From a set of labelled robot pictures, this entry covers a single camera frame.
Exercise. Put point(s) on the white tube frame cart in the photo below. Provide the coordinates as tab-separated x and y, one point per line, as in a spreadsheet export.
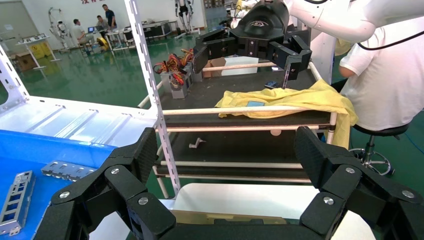
232	145

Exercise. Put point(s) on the black workbench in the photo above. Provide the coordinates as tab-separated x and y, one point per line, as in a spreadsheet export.
155	30

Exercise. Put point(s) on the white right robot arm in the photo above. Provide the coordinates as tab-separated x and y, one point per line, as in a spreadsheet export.
348	16

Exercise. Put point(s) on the white plastic box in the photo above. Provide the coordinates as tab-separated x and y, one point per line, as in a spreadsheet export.
242	61

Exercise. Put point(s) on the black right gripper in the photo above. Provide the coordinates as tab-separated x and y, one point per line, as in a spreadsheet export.
261	23

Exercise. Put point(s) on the white robot torso column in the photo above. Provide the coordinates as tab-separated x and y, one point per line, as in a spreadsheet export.
323	56

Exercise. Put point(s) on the seated person in grey shirt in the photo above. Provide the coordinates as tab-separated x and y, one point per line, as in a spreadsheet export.
102	24

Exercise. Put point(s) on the white humanoid robot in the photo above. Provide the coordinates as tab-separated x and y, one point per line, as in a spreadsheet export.
184	10
61	30

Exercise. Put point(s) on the yellow floor sign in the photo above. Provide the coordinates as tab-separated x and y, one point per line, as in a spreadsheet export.
39	51

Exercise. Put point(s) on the small open cardboard box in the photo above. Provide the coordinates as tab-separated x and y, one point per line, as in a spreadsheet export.
217	63

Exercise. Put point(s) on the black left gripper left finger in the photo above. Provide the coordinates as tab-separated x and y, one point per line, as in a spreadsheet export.
99	198

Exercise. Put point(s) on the grey electronics box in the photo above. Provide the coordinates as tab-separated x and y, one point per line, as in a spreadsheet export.
179	92

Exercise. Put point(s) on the white metal shelf rack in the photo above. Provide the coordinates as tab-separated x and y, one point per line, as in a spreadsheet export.
82	122

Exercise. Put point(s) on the grey metal bracket part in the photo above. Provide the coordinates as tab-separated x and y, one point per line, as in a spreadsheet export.
24	176
66	169

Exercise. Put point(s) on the blue plastic bin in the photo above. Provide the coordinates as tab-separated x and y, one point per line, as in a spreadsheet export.
33	152

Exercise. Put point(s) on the seated person in white shirt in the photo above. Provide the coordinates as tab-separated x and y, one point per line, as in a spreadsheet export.
78	33

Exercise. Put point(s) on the dark smartphone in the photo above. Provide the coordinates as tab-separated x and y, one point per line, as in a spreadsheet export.
272	84

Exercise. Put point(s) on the brown cardboard box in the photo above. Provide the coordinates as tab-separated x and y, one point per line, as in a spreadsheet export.
24	63

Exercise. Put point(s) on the white work table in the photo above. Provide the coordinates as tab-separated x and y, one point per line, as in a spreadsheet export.
116	32
33	40

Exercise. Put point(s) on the black round stool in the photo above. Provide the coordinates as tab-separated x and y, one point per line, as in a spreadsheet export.
381	130

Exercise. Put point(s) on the standing person in dark shirt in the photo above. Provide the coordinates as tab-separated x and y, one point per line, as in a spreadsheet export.
110	16

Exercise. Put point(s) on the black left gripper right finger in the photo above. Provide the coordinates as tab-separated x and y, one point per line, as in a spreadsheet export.
357	198

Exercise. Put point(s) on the yellow cloth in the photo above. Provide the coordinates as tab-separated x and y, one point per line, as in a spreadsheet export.
298	99

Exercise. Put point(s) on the small metal part on shelf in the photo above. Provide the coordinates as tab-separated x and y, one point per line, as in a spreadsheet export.
196	144

